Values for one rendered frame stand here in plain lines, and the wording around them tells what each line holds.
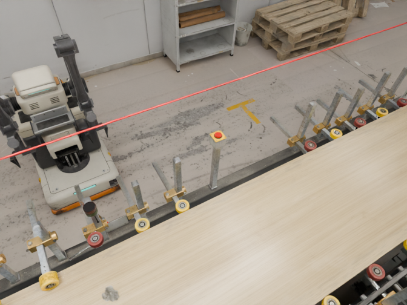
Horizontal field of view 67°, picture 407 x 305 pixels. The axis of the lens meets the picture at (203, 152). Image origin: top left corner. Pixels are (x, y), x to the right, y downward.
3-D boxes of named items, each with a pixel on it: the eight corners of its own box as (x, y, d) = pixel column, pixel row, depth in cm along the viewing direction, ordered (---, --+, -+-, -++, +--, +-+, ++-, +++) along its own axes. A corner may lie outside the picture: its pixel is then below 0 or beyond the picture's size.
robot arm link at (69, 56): (73, 36, 158) (51, 42, 155) (76, 42, 155) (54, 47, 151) (93, 101, 191) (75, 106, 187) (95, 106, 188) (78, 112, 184)
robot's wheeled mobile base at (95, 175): (39, 164, 301) (28, 147, 282) (102, 141, 323) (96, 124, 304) (54, 218, 264) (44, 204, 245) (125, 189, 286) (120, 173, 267)
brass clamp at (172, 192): (163, 196, 193) (163, 192, 189) (182, 187, 197) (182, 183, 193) (168, 203, 189) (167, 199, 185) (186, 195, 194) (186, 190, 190)
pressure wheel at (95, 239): (90, 244, 172) (85, 235, 164) (104, 237, 175) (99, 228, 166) (94, 256, 168) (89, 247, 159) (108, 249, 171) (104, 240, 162)
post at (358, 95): (334, 132, 259) (358, 86, 223) (337, 131, 261) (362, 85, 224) (337, 135, 258) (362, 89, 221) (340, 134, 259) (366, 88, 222)
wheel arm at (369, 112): (337, 92, 269) (338, 88, 266) (339, 91, 270) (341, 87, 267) (377, 123, 245) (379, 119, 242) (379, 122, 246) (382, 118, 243)
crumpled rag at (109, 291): (98, 296, 145) (97, 294, 144) (108, 283, 149) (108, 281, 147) (112, 307, 142) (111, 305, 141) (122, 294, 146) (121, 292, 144)
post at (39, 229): (62, 260, 182) (30, 223, 146) (68, 257, 184) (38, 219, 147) (63, 265, 180) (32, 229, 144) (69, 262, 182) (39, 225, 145)
